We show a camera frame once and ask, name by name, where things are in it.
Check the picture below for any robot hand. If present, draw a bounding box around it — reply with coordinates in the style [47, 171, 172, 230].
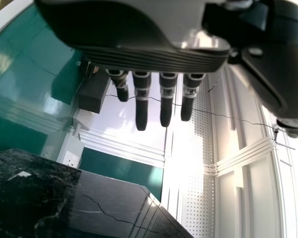
[34, 0, 298, 139]

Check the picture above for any black rectangular box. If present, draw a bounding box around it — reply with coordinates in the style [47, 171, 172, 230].
[78, 61, 112, 114]

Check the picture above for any white socket strip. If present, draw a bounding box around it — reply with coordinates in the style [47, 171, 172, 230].
[56, 133, 85, 168]

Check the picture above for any thin black cable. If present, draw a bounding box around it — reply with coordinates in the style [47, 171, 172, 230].
[103, 94, 278, 127]

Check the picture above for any white perforated cable duct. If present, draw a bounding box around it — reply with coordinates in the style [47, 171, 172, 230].
[163, 73, 221, 238]

